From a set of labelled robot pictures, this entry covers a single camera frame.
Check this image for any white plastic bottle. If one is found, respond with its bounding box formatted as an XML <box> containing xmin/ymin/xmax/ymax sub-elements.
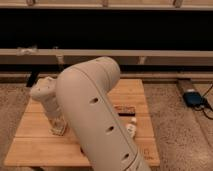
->
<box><xmin>126</xmin><ymin>117</ymin><xmax>137</xmax><ymax>138</ymax></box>

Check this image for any black cable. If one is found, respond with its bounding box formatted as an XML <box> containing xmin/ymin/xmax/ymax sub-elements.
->
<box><xmin>194</xmin><ymin>83</ymin><xmax>213</xmax><ymax>120</ymax></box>

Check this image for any brown rectangular snack bar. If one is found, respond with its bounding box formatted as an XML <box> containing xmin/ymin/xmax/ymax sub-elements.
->
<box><xmin>115</xmin><ymin>106</ymin><xmax>135</xmax><ymax>116</ymax></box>

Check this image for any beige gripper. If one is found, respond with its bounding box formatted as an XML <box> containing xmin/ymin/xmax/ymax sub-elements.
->
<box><xmin>46</xmin><ymin>108</ymin><xmax>67</xmax><ymax>128</ymax></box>

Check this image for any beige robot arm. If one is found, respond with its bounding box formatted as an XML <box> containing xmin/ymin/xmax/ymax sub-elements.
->
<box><xmin>30</xmin><ymin>57</ymin><xmax>151</xmax><ymax>171</ymax></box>

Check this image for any blue power adapter box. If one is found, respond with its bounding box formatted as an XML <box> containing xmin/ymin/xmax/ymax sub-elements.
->
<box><xmin>183</xmin><ymin>89</ymin><xmax>204</xmax><ymax>107</ymax></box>

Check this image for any wooden shelf rail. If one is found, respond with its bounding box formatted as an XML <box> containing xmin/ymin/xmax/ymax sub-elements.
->
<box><xmin>0</xmin><ymin>48</ymin><xmax>213</xmax><ymax>66</ymax></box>

